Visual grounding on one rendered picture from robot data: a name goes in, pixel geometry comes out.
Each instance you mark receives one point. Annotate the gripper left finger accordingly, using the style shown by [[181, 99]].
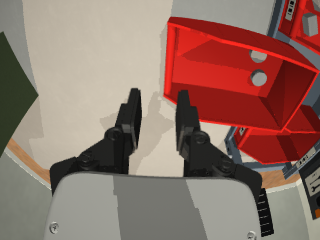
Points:
[[112, 152]]

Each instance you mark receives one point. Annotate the grey metal shelf rack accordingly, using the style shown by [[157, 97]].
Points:
[[312, 99]]

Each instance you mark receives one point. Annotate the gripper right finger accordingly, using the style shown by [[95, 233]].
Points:
[[195, 147]]

